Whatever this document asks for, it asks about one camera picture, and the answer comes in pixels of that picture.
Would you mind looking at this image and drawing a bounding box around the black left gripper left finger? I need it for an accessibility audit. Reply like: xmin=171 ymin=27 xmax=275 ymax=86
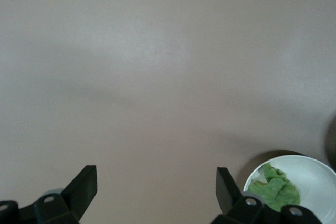
xmin=33 ymin=165 xmax=98 ymax=224

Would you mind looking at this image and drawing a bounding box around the beige plate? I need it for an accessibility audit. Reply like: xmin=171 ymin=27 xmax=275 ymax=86
xmin=242 ymin=155 xmax=336 ymax=224

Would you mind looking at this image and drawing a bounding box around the green lettuce leaf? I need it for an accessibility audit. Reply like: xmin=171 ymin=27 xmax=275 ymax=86
xmin=247 ymin=162 xmax=301 ymax=213

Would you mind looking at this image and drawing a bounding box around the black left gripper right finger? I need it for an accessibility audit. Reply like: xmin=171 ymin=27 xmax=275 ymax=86
xmin=212 ymin=167 xmax=266 ymax=224

